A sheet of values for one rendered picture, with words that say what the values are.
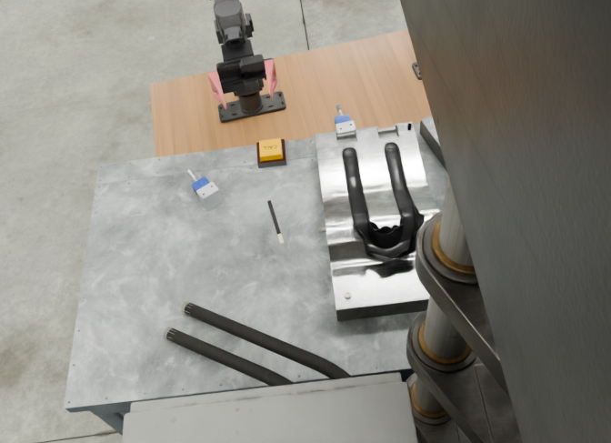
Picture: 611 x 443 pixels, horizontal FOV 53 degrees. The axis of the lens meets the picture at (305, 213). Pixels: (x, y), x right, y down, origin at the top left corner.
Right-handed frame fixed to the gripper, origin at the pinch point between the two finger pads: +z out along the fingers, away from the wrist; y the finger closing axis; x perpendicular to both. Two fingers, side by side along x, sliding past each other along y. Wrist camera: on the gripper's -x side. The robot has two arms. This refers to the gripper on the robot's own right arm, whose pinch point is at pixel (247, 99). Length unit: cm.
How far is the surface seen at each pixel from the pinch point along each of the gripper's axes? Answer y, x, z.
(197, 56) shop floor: -23, 122, -163
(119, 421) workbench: -49, 59, 40
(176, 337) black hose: -28, 36, 32
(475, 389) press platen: 22, -9, 71
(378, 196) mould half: 25.4, 30.6, 10.4
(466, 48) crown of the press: 12, -71, 73
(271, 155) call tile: 2.4, 36.5, -14.7
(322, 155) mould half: 15.1, 31.1, -6.5
